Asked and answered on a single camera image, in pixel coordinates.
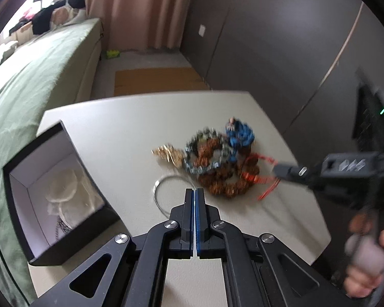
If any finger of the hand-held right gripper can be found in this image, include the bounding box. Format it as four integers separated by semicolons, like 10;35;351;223
273;163;321;187

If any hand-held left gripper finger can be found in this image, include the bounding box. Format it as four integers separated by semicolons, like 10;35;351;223
29;189;196;307
195;189;365;307

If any brown bead bracelet red cord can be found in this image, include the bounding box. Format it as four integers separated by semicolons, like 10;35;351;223
195;139;282;201

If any black jewelry box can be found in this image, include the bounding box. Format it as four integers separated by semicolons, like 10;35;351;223
3;120;120;267

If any person's right hand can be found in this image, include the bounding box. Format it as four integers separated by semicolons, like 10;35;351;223
342;225;384;299

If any thin silver bangle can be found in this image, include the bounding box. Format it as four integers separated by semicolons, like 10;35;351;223
153;177;196;213

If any gold ornament brooch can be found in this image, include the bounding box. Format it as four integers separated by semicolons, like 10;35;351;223
152;144;184;167

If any white sheer pouch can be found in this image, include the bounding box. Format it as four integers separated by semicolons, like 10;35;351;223
46;168;98;231

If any flat brown cardboard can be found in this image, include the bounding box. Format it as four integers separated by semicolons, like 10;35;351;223
114;67;211;97

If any bed with green blanket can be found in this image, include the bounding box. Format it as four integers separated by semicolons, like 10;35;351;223
0;17;103;299

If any pink curtain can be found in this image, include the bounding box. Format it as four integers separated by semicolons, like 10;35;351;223
85;0;235;52

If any pile of dark clothes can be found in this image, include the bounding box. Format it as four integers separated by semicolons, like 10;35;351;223
31;0;84;35

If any white pillow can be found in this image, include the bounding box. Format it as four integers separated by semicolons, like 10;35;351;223
0;42;17;68

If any grey bead bracelet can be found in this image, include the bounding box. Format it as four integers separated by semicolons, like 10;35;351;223
183;128;235;175

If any blue bead bracelet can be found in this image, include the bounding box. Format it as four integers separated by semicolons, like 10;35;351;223
226;118;255;149

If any black chain necklace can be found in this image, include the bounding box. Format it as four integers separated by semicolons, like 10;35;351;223
54;217;73;241

